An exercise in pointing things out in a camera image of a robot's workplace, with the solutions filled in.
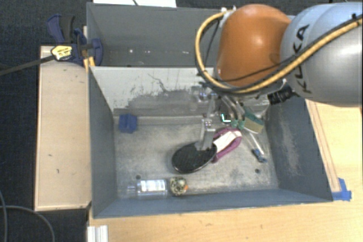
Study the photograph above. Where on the blue block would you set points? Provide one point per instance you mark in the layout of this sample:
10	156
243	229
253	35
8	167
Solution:
127	123

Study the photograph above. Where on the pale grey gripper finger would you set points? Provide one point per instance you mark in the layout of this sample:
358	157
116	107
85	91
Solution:
202	137
210	139

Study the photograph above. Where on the clear plastic bottle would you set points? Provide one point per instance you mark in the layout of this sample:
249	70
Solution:
151	187

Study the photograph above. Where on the pale wood board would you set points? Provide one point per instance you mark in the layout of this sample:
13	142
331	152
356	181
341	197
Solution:
62	127

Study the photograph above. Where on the grey metal bin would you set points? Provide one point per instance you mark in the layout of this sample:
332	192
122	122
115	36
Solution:
153	150

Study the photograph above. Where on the clear pen with blue tip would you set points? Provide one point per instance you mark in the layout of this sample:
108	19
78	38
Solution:
258	151

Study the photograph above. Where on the olive square pad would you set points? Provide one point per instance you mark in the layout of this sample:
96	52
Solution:
253	123

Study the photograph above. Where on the speckled grey ball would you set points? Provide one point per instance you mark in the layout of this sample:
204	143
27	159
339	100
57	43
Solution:
178	186

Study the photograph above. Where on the black oval disc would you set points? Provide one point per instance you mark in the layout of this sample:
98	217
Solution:
190	160

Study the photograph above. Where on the black cylinder on white bracket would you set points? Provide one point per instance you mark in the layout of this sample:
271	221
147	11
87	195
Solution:
279	96

